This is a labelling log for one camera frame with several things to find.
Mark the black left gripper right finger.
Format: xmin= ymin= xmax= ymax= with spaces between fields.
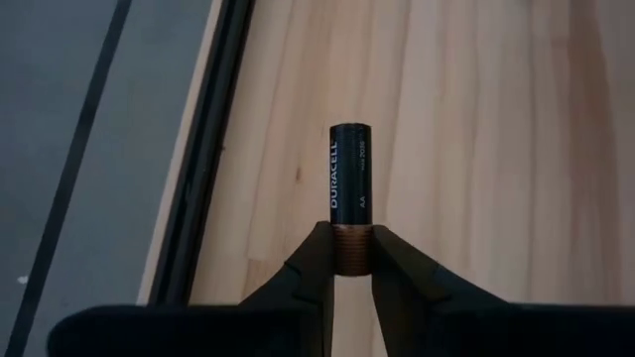
xmin=370 ymin=223 xmax=635 ymax=357

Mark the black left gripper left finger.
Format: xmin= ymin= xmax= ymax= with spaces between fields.
xmin=47 ymin=220 xmax=336 ymax=357

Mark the black aluminium table frame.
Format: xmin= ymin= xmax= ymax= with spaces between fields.
xmin=147 ymin=0 xmax=257 ymax=306

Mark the black copper Duracell AA battery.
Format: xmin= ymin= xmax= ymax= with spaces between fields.
xmin=328 ymin=122 xmax=373 ymax=278

